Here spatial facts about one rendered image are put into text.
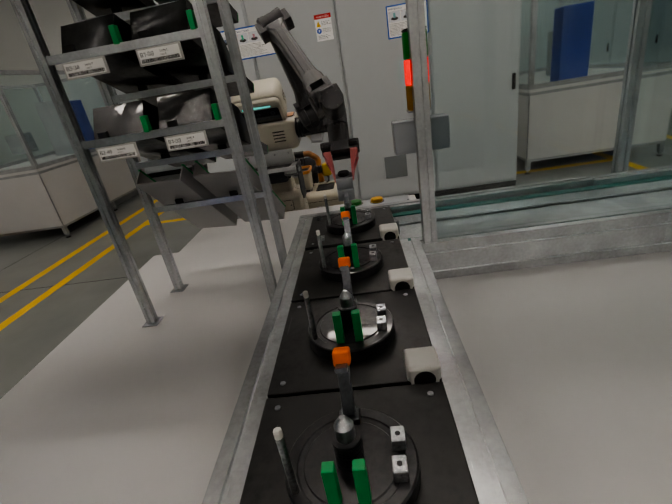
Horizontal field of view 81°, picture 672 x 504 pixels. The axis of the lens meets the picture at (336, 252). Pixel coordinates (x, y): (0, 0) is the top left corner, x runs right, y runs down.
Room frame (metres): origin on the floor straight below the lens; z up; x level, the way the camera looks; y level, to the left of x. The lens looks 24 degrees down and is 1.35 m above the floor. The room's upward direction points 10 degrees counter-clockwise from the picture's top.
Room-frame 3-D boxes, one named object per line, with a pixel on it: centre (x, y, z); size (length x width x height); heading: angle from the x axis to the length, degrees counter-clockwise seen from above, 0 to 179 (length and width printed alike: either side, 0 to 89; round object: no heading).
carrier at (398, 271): (0.77, -0.03, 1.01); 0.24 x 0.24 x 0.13; 84
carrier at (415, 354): (0.53, 0.00, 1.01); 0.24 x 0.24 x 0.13; 84
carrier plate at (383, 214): (1.03, -0.05, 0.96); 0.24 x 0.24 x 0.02; 84
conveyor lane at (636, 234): (0.97, -0.35, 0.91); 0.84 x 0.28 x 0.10; 84
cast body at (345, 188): (1.02, -0.05, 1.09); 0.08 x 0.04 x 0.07; 175
